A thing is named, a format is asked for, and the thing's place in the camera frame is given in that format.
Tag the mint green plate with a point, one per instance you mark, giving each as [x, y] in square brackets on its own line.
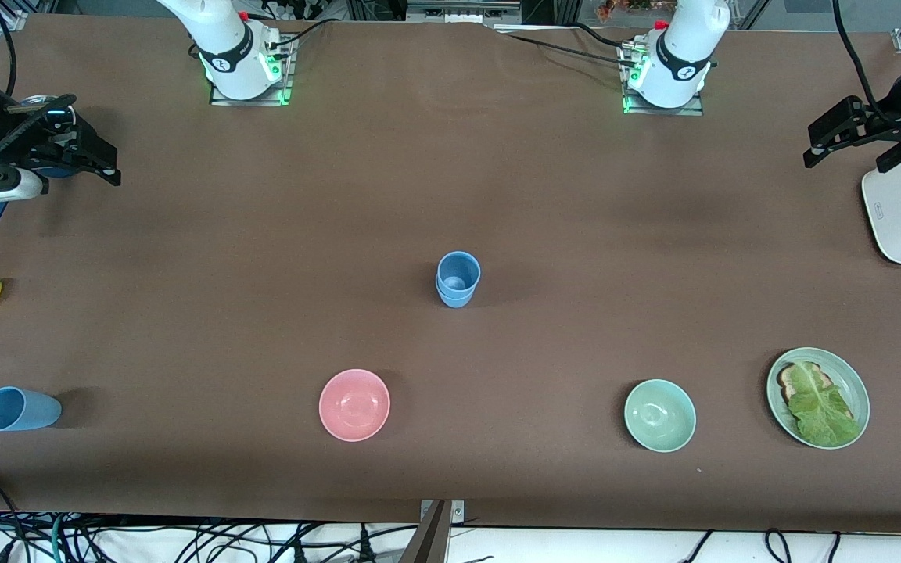
[857, 391]

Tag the dark metal pole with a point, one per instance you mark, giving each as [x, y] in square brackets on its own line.
[431, 543]

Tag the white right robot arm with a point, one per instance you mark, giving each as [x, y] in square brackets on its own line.
[227, 39]

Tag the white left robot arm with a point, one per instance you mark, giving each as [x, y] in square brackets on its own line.
[685, 47]

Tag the toasted bread slice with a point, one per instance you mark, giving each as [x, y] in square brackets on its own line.
[790, 378]

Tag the mint green bowl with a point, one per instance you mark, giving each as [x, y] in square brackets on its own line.
[659, 416]

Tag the silver metal bracket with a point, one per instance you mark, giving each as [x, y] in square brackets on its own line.
[458, 512]

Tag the green lettuce leaf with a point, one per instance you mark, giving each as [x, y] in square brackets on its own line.
[822, 410]

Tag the grey metal equipment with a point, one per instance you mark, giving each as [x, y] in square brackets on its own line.
[458, 12]

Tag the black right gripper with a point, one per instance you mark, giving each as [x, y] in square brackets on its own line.
[37, 131]

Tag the light blue plastic cup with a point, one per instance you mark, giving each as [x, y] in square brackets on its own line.
[457, 303]
[24, 410]
[458, 270]

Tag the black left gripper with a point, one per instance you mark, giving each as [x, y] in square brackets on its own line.
[879, 120]

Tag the pink bowl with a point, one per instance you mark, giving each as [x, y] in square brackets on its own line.
[354, 405]

